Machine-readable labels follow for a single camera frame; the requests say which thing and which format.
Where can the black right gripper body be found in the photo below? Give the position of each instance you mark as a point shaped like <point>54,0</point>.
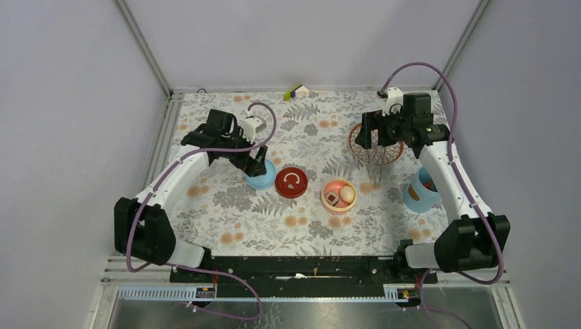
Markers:
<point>391,129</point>

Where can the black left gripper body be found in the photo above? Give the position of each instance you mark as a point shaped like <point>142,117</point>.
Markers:
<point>236,140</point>

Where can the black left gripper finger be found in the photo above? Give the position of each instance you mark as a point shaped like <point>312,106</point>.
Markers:
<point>260,168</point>
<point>250,167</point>

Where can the clear plastic tongs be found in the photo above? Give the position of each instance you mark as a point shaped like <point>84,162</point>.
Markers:
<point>376,168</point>

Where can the red round lid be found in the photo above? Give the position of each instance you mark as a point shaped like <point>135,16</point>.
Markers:
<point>291,182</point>

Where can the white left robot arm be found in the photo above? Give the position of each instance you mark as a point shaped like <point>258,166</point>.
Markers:
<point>141,225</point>

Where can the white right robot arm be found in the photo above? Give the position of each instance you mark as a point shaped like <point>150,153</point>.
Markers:
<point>475,237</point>

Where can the light blue round lid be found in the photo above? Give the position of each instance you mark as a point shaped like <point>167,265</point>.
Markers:
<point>262,182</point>

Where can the patterned ceramic plate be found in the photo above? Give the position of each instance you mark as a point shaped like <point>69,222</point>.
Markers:
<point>393,152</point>

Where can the floral patterned tablecloth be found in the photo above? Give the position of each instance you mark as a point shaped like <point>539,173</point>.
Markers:
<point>222,212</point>

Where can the light blue cup container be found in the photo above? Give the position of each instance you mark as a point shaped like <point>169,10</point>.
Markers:
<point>416,197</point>

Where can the white egg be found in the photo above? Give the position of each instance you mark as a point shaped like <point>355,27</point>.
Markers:
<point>347,194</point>

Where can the small toy house block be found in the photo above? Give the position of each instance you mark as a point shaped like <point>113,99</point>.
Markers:
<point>296,92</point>

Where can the red white sushi piece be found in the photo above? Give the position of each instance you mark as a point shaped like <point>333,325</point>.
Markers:
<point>332,198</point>

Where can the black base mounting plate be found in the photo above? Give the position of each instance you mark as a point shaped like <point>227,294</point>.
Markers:
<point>305,276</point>

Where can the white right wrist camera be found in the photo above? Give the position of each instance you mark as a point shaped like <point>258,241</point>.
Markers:
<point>393,97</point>

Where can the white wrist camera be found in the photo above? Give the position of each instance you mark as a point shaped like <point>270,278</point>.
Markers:
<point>250,127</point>
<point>393,97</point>

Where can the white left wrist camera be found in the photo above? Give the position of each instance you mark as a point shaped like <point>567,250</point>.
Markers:
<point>250,127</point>

